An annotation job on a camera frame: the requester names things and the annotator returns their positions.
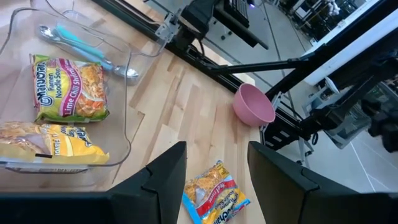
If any clear plastic ramen bin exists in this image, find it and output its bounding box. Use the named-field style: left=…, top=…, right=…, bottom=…
left=0, top=6, right=147, bottom=191

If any yellow ramen noodle packet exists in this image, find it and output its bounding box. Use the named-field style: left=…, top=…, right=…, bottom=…
left=0, top=121, right=111, bottom=166

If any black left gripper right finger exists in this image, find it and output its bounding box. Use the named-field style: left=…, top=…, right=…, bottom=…
left=248, top=141, right=358, bottom=224

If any black equipment stand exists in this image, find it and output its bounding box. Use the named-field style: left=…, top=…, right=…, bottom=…
left=205, top=0, right=398, bottom=153

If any light blue handled spoon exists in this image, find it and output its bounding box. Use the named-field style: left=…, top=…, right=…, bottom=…
left=37, top=24, right=114, bottom=72

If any pink bowl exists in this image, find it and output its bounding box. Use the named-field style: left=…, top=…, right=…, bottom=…
left=232, top=83, right=277, bottom=128

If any clear plastic cutlery bin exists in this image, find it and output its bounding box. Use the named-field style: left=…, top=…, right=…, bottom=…
left=29, top=0, right=170, bottom=86

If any grey metal corner bracket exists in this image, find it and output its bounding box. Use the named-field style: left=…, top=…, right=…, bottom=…
left=154, top=12, right=182, bottom=44

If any green lime chili ramen packet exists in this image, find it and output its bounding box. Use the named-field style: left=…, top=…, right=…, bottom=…
left=32, top=54, right=111, bottom=124

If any blue edged ramen packet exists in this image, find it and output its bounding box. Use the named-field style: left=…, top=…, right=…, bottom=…
left=182, top=160, right=252, bottom=224

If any teal handled spoon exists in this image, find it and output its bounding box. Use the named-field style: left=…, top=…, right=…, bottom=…
left=55, top=24, right=140, bottom=79

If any black aluminium table frame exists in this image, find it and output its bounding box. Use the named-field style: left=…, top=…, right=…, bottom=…
left=91, top=0, right=315, bottom=153

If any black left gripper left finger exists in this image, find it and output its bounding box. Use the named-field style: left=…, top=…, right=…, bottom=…
left=108, top=141, right=188, bottom=224

